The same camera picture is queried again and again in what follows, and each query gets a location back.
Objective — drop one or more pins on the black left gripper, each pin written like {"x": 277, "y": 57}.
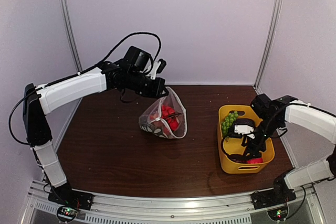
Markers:
{"x": 159, "y": 83}

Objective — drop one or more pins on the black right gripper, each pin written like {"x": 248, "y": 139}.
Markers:
{"x": 251, "y": 148}

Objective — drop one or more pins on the red toy cherries bunch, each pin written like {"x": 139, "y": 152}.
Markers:
{"x": 171, "y": 117}

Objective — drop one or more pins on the clear polka dot zip bag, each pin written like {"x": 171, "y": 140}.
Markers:
{"x": 151, "y": 121}

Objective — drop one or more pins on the purple toy eggplant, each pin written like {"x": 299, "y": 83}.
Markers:
{"x": 245, "y": 121}

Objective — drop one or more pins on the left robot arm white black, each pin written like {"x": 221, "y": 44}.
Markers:
{"x": 136, "y": 71}

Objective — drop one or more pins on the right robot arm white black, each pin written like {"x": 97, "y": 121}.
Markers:
{"x": 274, "y": 114}

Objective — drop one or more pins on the pink toy fruit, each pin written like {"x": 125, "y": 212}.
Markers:
{"x": 258, "y": 160}

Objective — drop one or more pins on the dark red toy beet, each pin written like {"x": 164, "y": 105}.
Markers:
{"x": 237, "y": 158}

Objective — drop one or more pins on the yellow plastic basket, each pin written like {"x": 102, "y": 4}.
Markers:
{"x": 233, "y": 145}

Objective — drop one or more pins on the green toy grapes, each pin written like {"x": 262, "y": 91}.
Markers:
{"x": 228, "y": 122}

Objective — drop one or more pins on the right circuit board with leds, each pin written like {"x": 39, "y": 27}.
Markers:
{"x": 277, "y": 214}

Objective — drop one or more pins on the circuit board with leds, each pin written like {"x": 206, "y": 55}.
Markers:
{"x": 277, "y": 214}
{"x": 66, "y": 214}

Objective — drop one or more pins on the left circuit board with leds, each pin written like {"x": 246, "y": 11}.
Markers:
{"x": 66, "y": 214}

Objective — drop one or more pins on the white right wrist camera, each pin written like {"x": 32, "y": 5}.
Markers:
{"x": 243, "y": 130}

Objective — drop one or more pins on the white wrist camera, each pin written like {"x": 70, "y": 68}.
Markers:
{"x": 157, "y": 68}
{"x": 243, "y": 130}

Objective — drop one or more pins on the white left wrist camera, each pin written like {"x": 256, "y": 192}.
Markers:
{"x": 157, "y": 68}

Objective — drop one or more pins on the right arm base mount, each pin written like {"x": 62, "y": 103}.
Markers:
{"x": 279, "y": 195}

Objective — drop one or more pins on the front aluminium rail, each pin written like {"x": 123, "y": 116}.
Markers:
{"x": 234, "y": 208}

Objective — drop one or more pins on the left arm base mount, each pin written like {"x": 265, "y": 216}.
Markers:
{"x": 66, "y": 196}

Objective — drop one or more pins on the left aluminium frame post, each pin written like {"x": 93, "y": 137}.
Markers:
{"x": 70, "y": 35}

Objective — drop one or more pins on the aluminium frame post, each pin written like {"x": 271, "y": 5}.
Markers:
{"x": 70, "y": 35}
{"x": 269, "y": 42}

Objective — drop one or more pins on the right aluminium frame post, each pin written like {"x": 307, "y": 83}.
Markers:
{"x": 269, "y": 42}

